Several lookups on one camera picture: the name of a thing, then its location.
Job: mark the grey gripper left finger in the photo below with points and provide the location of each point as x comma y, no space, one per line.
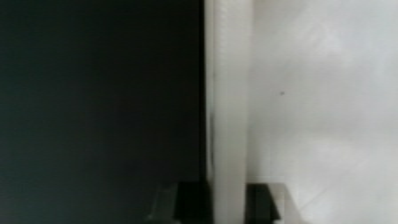
182,206

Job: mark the white square tabletop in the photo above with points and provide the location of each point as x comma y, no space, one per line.
302,108

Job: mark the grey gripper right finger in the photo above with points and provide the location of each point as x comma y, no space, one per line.
270,207

